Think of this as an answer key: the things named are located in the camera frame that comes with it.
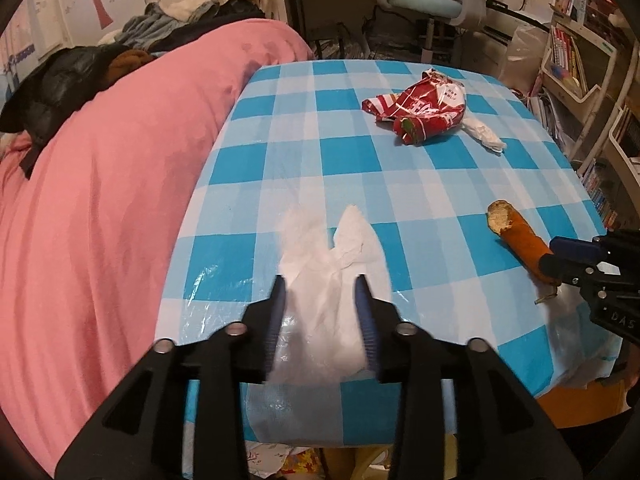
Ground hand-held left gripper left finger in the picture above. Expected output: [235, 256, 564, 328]
[54, 275, 288, 480]

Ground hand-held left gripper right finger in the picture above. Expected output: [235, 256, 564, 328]
[354, 275, 586, 480]

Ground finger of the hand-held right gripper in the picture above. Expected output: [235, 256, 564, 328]
[537, 255, 596, 288]
[549, 236, 608, 263]

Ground large white tissue paper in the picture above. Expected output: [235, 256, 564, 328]
[267, 204, 388, 386]

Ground orange container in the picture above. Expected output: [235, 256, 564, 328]
[537, 380, 633, 428]

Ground colourful printed paper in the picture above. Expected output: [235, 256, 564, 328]
[245, 440, 396, 480]

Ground small crumpled white tissue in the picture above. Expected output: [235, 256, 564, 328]
[462, 117, 507, 155]

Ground blue white checked tablecloth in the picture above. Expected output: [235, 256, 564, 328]
[152, 59, 626, 448]

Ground white bookshelf with books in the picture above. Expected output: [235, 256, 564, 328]
[540, 0, 640, 231]

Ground white plastic bag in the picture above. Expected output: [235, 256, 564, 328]
[505, 22, 551, 93]

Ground red snack bag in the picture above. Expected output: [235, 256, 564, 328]
[362, 70, 468, 147]

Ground pink blanket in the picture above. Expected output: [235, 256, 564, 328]
[0, 19, 316, 476]

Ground light blue desk chair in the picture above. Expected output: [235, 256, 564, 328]
[375, 0, 496, 63]

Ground brown cloth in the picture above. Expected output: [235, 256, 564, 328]
[107, 49, 153, 81]

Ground black jacket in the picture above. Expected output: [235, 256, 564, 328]
[0, 45, 131, 178]

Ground pile of clothes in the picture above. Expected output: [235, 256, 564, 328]
[97, 0, 266, 53]

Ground blue figure wall sticker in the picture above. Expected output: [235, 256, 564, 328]
[0, 42, 38, 96]

